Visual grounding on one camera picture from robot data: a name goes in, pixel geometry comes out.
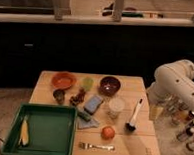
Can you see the red apple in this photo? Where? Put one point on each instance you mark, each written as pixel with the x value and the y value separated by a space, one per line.
pixel 107 133

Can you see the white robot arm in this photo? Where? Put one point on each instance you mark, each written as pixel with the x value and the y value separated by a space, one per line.
pixel 174 78

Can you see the green plastic tray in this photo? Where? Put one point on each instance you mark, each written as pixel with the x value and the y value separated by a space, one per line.
pixel 51 130

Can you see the light green cup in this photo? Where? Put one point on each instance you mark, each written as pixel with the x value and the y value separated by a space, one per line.
pixel 87 83

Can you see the dark brown bowl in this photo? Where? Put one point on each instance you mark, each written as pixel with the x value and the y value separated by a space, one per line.
pixel 109 85

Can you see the brown dried fruit pile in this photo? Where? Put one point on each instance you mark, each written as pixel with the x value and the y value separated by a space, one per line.
pixel 79 98

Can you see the orange plate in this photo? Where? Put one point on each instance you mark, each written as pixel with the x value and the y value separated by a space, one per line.
pixel 63 80

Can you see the green cucumber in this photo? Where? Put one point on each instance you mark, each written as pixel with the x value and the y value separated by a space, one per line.
pixel 84 115

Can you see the grey blue cloth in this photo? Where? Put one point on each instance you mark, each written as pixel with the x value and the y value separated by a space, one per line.
pixel 82 124

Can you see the wooden table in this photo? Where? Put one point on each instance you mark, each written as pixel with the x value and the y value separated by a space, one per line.
pixel 140 142

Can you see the black and white brush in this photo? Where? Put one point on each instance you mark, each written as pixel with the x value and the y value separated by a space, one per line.
pixel 130 125

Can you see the silver fork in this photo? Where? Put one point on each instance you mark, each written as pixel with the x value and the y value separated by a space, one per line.
pixel 87 146

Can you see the spice bottles cluster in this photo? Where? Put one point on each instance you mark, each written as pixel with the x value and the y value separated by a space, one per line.
pixel 174 119

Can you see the yellow corn cob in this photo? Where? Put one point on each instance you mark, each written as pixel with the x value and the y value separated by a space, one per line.
pixel 24 134

